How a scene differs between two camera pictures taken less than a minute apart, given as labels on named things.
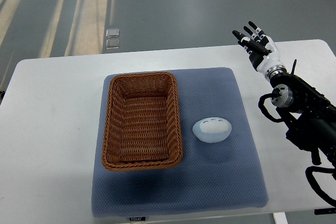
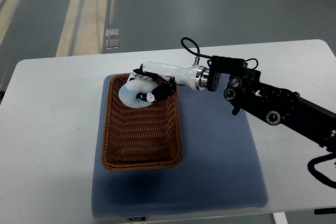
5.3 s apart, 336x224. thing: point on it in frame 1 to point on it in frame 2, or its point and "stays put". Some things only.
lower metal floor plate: [111, 43] stays put
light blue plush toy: [211, 129] to [128, 92]
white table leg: [280, 218] stays put
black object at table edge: [325, 211] stays put
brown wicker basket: [142, 127] stays put
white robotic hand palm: [273, 58] to [186, 76]
